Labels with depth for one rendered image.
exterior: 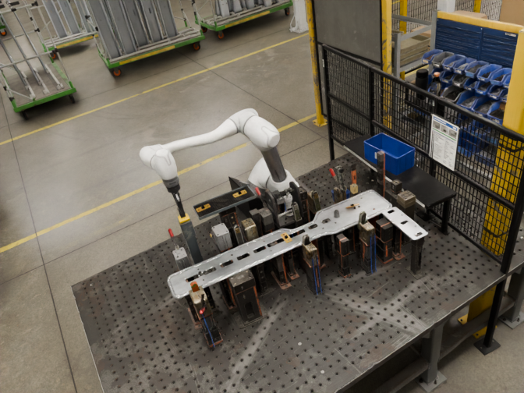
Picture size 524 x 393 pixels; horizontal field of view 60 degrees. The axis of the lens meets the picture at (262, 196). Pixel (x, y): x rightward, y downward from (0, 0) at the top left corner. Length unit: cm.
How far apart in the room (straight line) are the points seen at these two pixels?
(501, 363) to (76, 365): 294
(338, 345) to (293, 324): 27
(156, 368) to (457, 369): 187
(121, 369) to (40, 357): 143
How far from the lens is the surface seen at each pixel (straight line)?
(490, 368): 335
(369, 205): 279
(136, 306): 295
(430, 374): 312
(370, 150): 308
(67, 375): 380
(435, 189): 288
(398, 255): 290
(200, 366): 256
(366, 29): 460
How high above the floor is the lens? 275
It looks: 36 degrees down
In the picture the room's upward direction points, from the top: 11 degrees counter-clockwise
